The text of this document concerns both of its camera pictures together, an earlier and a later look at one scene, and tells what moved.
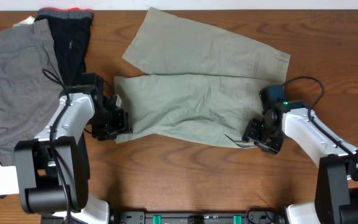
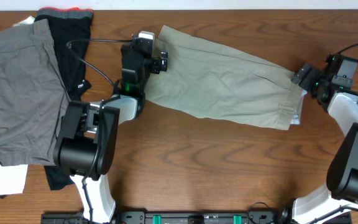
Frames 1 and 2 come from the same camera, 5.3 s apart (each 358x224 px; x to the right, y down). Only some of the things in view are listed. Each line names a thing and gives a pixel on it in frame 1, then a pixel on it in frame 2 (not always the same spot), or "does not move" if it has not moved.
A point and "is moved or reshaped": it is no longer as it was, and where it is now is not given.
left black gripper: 122,126 to 155,64
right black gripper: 251,132 to 306,82
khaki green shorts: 185,83 is moved or reshaped
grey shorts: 23,86 does not move
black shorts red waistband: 70,28 does not move
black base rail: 197,218 does not move
